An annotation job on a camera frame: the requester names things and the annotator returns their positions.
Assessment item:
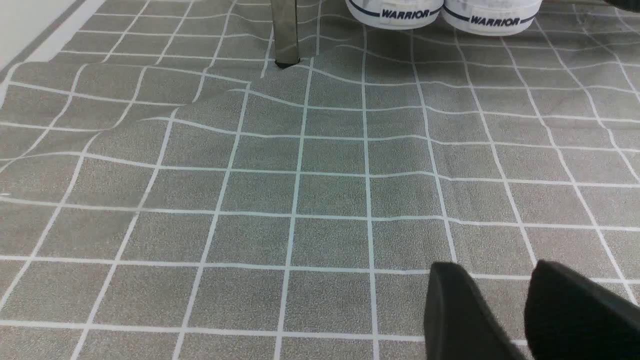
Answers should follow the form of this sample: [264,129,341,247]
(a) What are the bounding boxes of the steel shoe rack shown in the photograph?
[270,0,300,69]

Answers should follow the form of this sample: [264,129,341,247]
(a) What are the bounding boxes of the navy slip-on shoe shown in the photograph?
[442,0,542,37]
[345,0,444,31]

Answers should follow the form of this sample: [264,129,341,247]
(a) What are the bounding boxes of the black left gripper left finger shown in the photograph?
[423,262,525,360]

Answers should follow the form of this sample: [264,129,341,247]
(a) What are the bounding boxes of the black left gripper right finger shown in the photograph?
[524,260,640,360]

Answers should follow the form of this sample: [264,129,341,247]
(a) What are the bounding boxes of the grey checked floor cloth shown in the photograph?
[0,0,639,360]

